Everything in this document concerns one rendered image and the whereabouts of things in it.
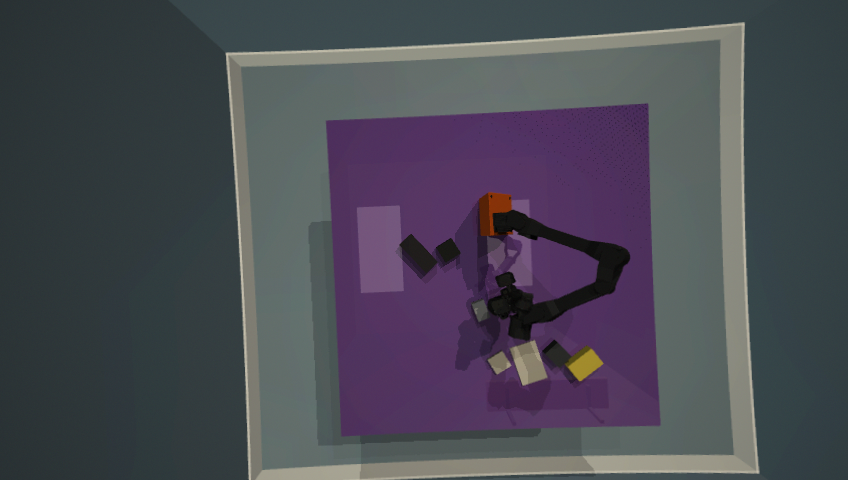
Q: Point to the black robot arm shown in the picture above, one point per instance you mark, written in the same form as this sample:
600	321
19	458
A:
611	257

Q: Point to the yellow rectangular block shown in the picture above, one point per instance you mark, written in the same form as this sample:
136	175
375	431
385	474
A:
583	363

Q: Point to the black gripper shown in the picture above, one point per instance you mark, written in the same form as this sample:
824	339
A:
507	279

